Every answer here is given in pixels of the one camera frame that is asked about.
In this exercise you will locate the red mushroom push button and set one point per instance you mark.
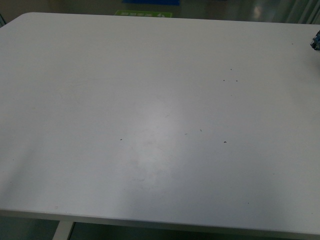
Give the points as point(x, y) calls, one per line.
point(315, 44)

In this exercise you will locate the green floor sign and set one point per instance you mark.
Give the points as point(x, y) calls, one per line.
point(139, 13)

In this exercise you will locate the white table leg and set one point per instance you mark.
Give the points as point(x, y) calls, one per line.
point(63, 230)

